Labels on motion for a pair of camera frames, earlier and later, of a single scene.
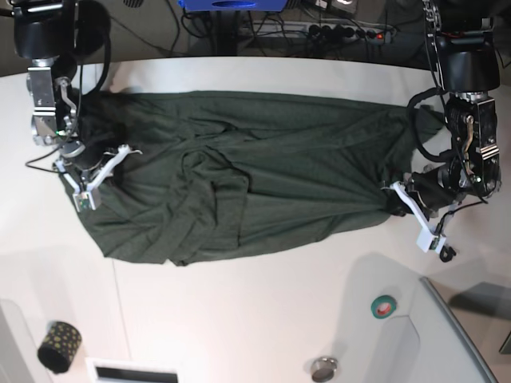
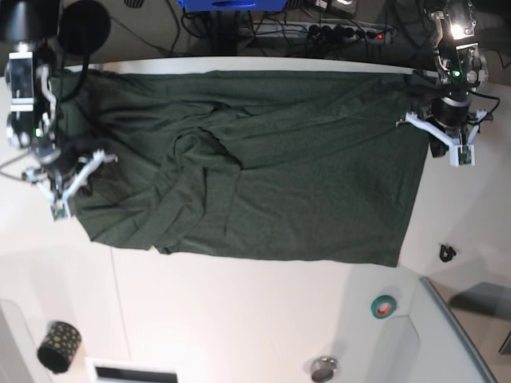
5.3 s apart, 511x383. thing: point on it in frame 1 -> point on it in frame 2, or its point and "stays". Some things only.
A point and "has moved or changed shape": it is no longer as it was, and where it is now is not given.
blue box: [232, 5] stays
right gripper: [437, 188] -> [449, 113]
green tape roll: [383, 306] stays
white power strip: [325, 31] stays
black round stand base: [93, 25] stays
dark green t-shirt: [210, 171] has moved or changed shape
